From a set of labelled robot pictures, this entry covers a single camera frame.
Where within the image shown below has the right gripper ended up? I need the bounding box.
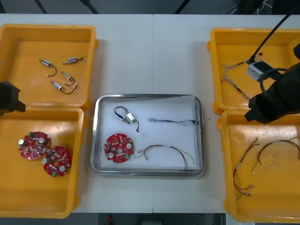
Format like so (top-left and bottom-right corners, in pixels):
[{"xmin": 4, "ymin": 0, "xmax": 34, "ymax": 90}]
[{"xmin": 244, "ymin": 62, "xmax": 300, "ymax": 125}]

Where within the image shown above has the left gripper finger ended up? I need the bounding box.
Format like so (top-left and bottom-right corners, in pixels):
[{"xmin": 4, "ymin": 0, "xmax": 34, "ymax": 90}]
[
  {"xmin": 0, "ymin": 100, "xmax": 26, "ymax": 116},
  {"xmin": 0, "ymin": 80, "xmax": 21, "ymax": 104}
]

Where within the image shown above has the red green-yellow wire harness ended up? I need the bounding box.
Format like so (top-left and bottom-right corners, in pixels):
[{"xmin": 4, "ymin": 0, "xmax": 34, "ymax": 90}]
[
  {"xmin": 252, "ymin": 139, "xmax": 300, "ymax": 175},
  {"xmin": 232, "ymin": 137, "xmax": 260, "ymax": 200},
  {"xmin": 135, "ymin": 144, "xmax": 195, "ymax": 174}
]

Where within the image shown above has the metal solenoid blue label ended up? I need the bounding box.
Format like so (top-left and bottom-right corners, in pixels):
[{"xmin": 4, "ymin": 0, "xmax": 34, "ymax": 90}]
[
  {"xmin": 114, "ymin": 106, "xmax": 128, "ymax": 121},
  {"xmin": 50, "ymin": 80, "xmax": 78, "ymax": 95},
  {"xmin": 62, "ymin": 56, "xmax": 84, "ymax": 66},
  {"xmin": 38, "ymin": 58, "xmax": 58, "ymax": 78}
]

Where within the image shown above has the round red circuit board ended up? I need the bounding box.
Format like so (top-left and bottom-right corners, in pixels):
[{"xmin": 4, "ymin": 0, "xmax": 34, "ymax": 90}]
[
  {"xmin": 104, "ymin": 133, "xmax": 136, "ymax": 163},
  {"xmin": 41, "ymin": 146, "xmax": 72, "ymax": 178},
  {"xmin": 18, "ymin": 131, "xmax": 52, "ymax": 160}
]

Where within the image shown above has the metal solenoid white label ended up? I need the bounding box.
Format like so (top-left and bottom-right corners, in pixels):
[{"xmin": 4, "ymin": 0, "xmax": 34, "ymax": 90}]
[
  {"xmin": 124, "ymin": 112, "xmax": 141, "ymax": 133},
  {"xmin": 60, "ymin": 70, "xmax": 76, "ymax": 87}
]

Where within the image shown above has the steel tray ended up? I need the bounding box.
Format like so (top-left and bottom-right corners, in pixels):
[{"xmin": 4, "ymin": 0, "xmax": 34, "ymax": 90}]
[{"xmin": 90, "ymin": 93, "xmax": 206, "ymax": 178}]

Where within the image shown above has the yellow-orange plastic bin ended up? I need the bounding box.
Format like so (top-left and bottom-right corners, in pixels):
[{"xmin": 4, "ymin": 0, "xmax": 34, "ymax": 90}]
[
  {"xmin": 206, "ymin": 27, "xmax": 300, "ymax": 115},
  {"xmin": 216, "ymin": 109, "xmax": 300, "ymax": 223},
  {"xmin": 0, "ymin": 23, "xmax": 98, "ymax": 112},
  {"xmin": 0, "ymin": 105, "xmax": 89, "ymax": 219}
]

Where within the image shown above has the black frame leg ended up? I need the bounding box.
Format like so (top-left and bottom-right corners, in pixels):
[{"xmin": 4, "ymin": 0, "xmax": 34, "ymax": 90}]
[
  {"xmin": 35, "ymin": 0, "xmax": 48, "ymax": 14},
  {"xmin": 174, "ymin": 0, "xmax": 192, "ymax": 14},
  {"xmin": 79, "ymin": 0, "xmax": 99, "ymax": 14}
]

